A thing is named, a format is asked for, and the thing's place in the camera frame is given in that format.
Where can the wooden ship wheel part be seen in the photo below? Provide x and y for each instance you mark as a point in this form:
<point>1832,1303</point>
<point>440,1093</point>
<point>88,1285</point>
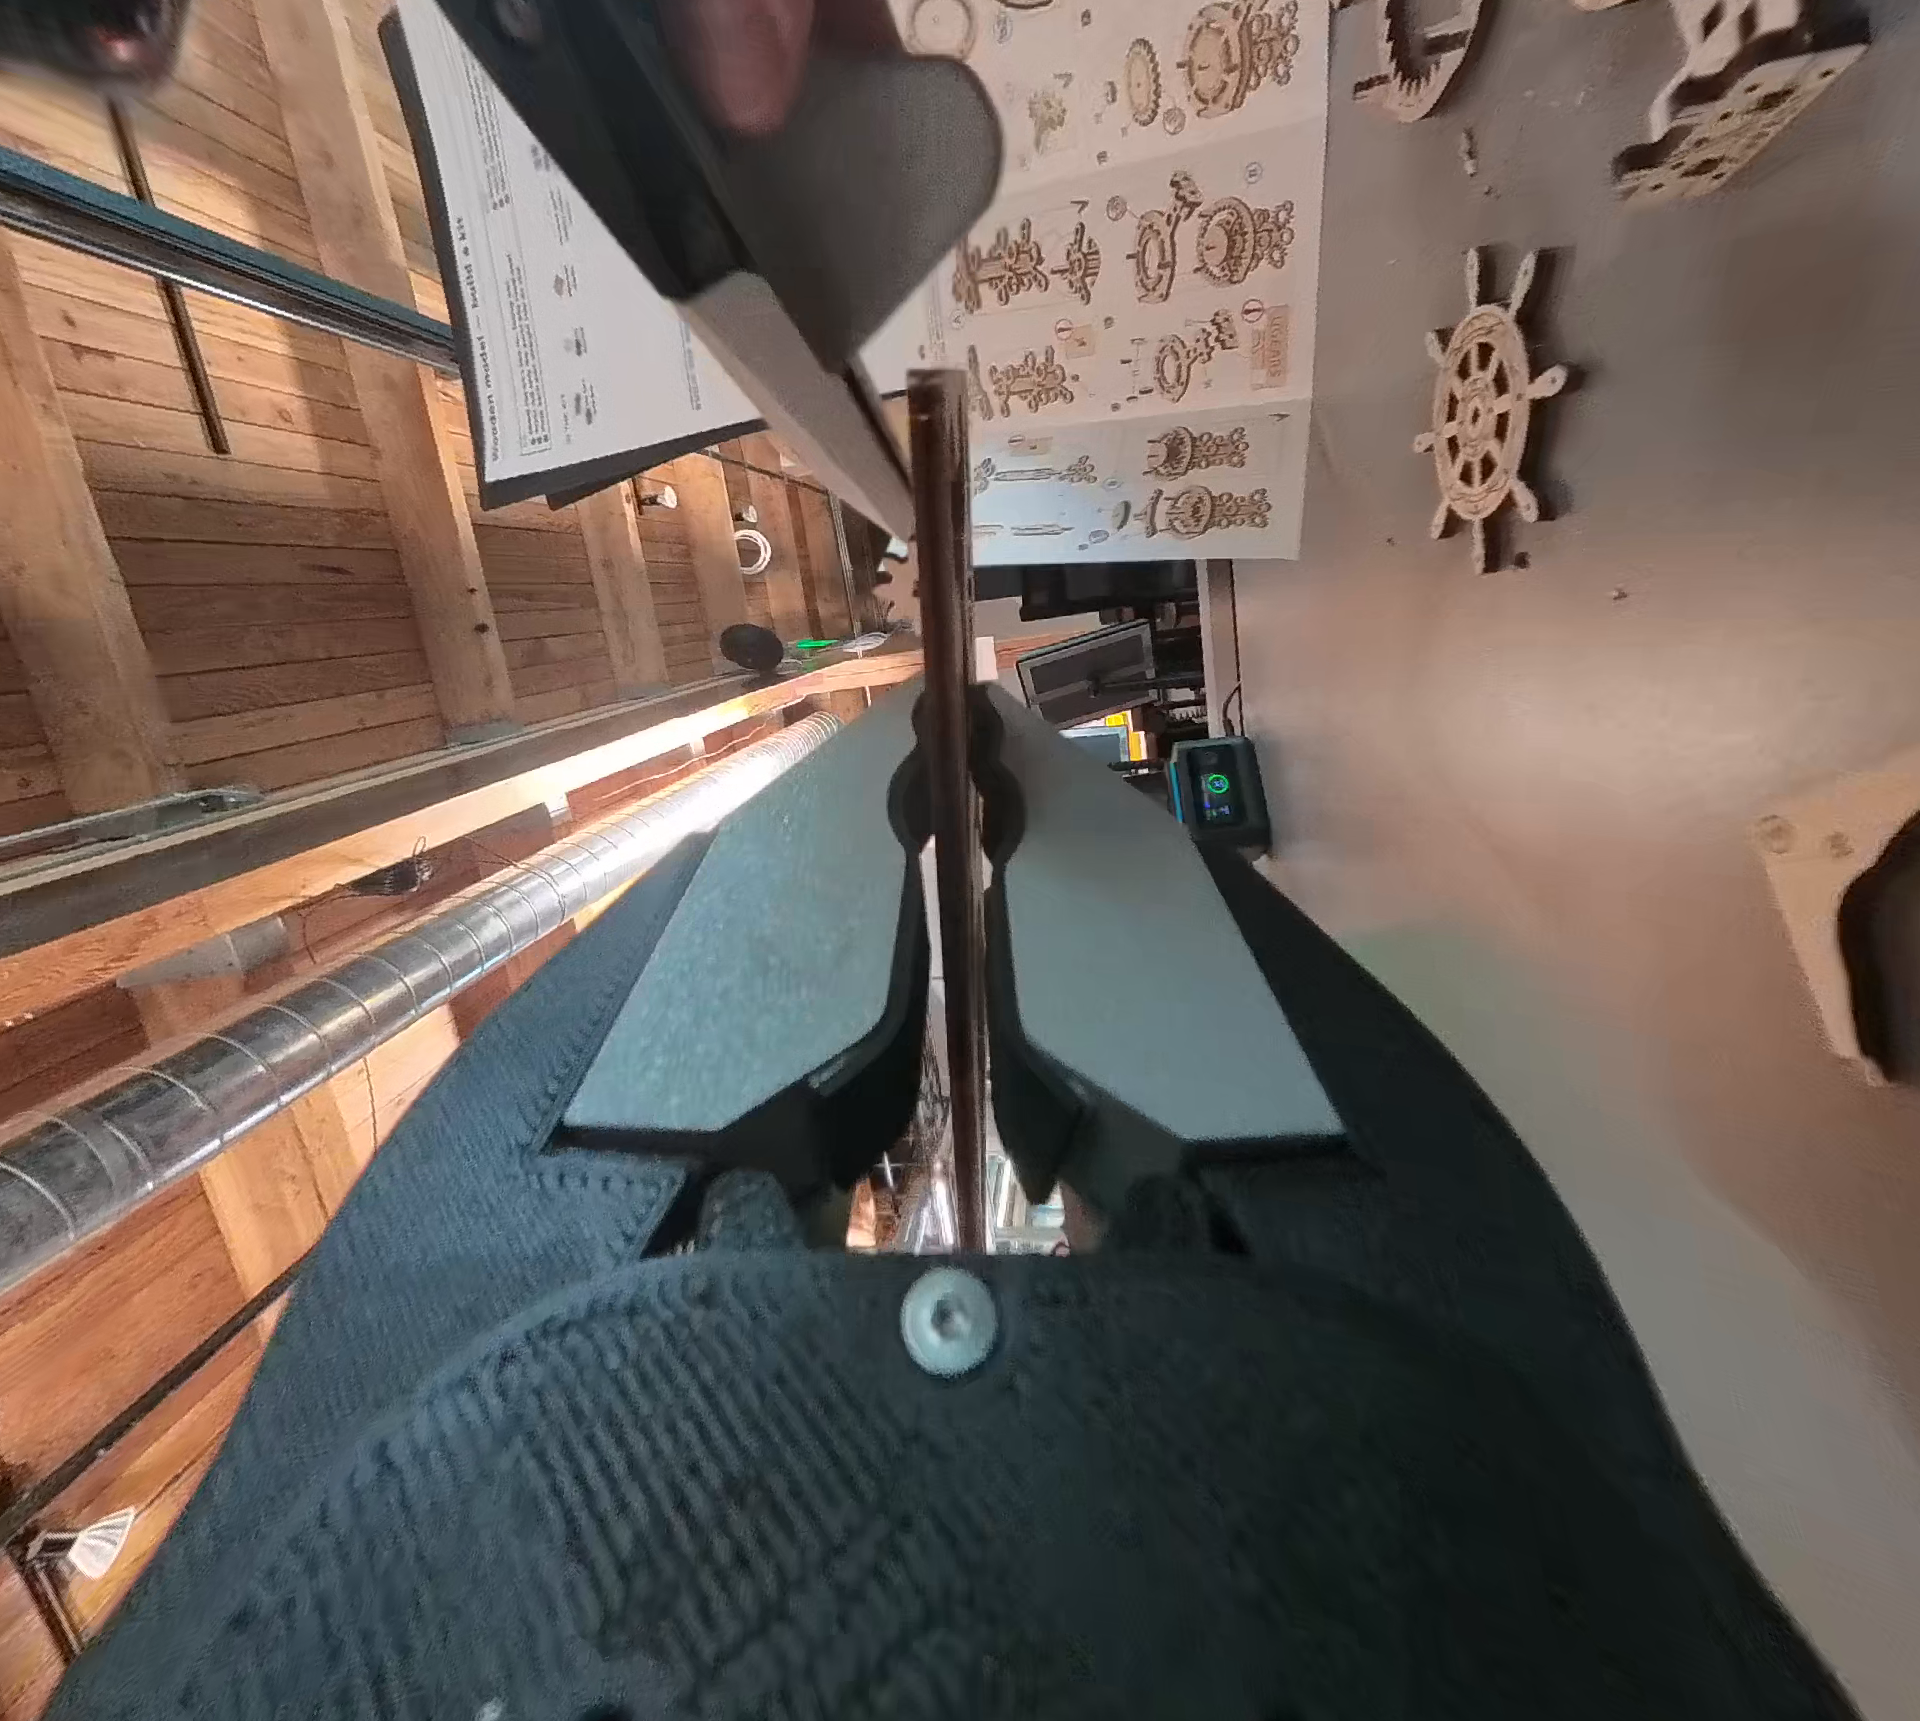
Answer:
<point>1479,414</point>

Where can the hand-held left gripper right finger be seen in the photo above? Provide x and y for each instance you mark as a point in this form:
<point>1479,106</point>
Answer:
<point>1139,988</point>

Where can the folded paper instruction sheet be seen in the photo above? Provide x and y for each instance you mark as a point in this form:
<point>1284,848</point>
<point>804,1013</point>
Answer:
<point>1186,249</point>

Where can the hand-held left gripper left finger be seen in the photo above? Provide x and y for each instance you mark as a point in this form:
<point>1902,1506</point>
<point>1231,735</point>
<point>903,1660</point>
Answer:
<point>750,988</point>

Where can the wooden parts sheet with cutouts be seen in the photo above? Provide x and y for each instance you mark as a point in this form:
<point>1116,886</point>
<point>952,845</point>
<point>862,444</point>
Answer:
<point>950,702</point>

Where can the wooden round frame part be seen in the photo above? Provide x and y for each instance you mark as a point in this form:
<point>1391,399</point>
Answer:
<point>1769,74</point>

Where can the black device with green light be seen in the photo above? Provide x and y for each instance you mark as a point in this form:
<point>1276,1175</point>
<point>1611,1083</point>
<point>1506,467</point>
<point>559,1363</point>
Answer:
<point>1218,794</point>

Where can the wooden strip sheet offcut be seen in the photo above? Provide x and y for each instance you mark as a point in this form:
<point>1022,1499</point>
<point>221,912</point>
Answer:
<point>1808,881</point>

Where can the computer monitor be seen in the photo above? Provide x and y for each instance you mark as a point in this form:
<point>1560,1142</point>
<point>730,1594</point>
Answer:
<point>1087,673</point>

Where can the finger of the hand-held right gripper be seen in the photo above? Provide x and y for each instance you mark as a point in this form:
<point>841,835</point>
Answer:
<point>793,374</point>
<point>884,191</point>

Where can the silver ventilation duct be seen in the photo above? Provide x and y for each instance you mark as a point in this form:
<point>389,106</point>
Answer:
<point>376,988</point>

